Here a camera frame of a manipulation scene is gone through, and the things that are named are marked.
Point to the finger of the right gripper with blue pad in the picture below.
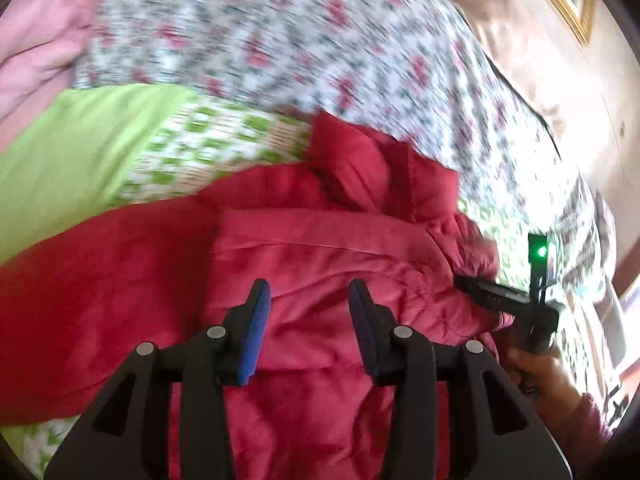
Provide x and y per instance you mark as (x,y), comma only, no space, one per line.
(491,295)

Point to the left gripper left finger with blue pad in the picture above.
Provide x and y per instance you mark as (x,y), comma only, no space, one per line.
(123,434)

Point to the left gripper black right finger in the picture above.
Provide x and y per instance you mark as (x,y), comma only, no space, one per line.
(493,432)

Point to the red quilted puffer jacket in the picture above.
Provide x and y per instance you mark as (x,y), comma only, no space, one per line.
(361,205)

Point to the pink sleeve forearm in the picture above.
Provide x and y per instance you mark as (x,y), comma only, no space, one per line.
(582,436)

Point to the person's right hand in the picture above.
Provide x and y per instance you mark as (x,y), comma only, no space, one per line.
(555,397)

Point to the floral white quilt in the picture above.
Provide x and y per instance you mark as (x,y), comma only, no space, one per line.
(410,68)

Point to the beige satin pillow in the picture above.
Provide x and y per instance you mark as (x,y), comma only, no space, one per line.
(519,49)

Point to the green patterned bed sheet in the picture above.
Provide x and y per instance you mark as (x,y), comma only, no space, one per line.
(97,149)

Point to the pink folded blanket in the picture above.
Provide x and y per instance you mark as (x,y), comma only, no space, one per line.
(41,40)

